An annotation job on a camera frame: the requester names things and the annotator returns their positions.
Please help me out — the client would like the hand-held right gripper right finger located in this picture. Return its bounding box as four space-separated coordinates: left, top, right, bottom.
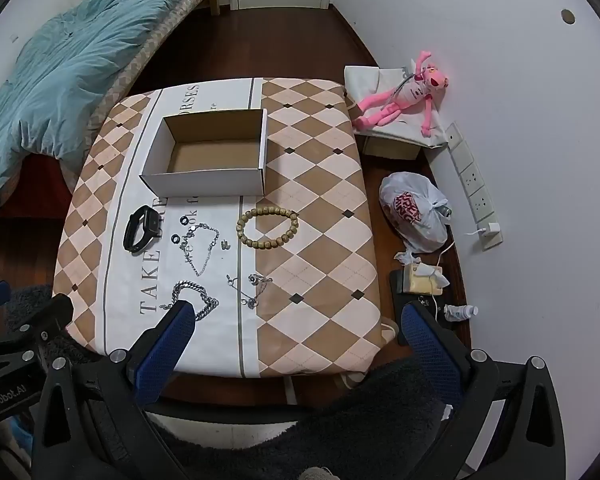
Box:
400 301 567 480

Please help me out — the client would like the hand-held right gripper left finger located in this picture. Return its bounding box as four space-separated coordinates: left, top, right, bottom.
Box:
32 300 198 480

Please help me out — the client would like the thick silver chain bracelet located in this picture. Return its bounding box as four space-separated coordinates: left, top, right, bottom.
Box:
160 281 220 322

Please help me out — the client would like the black smartwatch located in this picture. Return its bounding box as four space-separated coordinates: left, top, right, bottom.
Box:
123 205 162 252

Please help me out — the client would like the wooden bead bracelet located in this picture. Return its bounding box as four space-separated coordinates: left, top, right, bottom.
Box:
237 207 300 250

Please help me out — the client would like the white cardboard box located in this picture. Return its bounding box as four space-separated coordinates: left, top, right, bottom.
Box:
139 108 269 197

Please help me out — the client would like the small white bottle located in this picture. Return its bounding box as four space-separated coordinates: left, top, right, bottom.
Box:
444 304 479 322

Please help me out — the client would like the beige box with tissue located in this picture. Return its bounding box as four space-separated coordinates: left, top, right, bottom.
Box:
402 265 443 296

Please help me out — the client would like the white plastic bag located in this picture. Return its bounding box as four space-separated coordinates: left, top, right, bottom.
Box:
379 171 452 253

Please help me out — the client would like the dark fuzzy rug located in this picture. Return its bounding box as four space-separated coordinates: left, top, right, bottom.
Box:
5 285 461 480

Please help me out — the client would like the white power strip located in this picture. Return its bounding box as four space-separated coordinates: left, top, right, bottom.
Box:
445 122 502 250

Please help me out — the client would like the checkered tablecloth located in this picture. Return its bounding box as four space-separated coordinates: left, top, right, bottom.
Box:
52 77 383 378

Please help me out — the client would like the blue blanket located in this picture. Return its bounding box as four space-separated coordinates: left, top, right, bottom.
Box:
0 0 188 223

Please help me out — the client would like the pink plush toy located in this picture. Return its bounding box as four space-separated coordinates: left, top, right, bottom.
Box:
355 51 448 137

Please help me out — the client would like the patterned mattress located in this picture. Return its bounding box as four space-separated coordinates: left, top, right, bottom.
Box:
87 0 221 126

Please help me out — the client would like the thin silver chain necklace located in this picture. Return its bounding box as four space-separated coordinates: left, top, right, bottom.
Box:
180 222 220 277

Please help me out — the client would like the white charger cable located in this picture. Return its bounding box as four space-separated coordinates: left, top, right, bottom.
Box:
432 227 486 321

